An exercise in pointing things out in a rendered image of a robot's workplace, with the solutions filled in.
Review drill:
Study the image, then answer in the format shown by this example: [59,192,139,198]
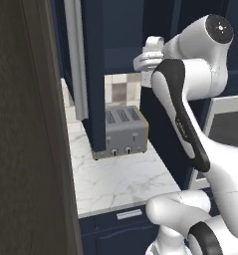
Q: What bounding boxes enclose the dark brown tall panel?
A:
[0,0,84,255]

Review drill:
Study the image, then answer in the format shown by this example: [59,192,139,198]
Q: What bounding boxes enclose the navy wall cabinet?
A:
[102,0,183,76]

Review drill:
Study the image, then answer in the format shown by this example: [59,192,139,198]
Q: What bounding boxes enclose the navy tall oven cabinet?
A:
[138,0,238,217]

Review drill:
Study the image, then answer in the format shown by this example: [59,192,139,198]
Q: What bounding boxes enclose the grey drawer handle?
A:
[116,208,143,221]

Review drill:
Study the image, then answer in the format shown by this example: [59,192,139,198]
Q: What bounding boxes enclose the white framed oven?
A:
[187,94,238,191]

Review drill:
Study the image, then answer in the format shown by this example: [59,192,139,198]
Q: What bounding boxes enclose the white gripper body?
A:
[133,51,165,89]

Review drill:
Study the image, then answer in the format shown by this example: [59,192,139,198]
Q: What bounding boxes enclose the navy base cabinet door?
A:
[80,224,161,255]

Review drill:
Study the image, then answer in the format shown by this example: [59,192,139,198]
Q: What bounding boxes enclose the grey four-slot toaster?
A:
[92,105,150,161]

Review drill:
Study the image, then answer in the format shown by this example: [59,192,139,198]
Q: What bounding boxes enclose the navy drawer front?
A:
[78,204,159,236]

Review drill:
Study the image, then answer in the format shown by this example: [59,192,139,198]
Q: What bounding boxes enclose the long grey door handle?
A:
[63,0,90,122]

